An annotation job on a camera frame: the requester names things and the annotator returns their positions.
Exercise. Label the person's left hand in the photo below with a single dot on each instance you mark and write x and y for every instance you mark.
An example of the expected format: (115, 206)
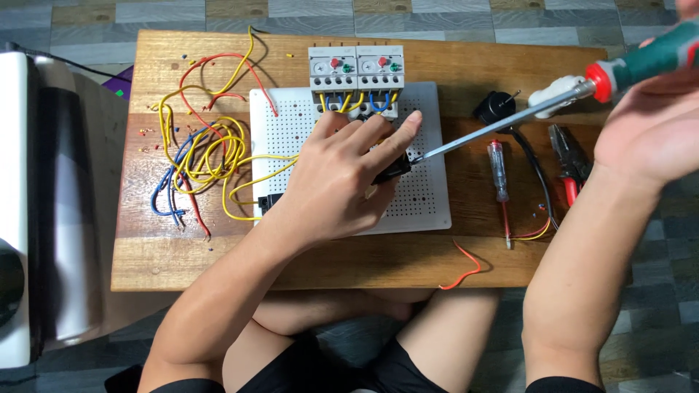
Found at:
(327, 185)

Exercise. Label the person's right hand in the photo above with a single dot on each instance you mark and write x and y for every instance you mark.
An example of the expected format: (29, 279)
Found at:
(650, 131)

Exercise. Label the person's right fingers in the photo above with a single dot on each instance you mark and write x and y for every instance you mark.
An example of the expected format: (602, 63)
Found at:
(687, 7)

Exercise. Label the black round buzzer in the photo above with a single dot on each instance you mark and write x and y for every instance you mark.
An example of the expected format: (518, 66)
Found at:
(494, 108)

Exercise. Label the clear red tester screwdriver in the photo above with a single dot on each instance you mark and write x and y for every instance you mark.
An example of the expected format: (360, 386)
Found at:
(498, 172)

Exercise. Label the grey thermal overload relay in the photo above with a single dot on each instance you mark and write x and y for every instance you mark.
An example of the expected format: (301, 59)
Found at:
(333, 68)
(380, 68)

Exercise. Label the white perforated mounting board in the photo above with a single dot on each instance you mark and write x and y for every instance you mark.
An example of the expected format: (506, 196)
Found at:
(426, 191)

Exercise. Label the person's legs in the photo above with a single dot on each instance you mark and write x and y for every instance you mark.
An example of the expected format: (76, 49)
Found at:
(382, 322)

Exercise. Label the black shorts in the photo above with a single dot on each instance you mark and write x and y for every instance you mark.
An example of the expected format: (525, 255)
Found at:
(327, 371)

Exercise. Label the purple object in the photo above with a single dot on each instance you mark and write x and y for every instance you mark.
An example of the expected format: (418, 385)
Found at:
(121, 83)

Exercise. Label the white and black appliance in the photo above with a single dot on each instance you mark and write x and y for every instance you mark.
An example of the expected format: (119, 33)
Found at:
(33, 207)

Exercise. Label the black rectangular switch block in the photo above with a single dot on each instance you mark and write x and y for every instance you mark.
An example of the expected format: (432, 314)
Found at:
(270, 202)

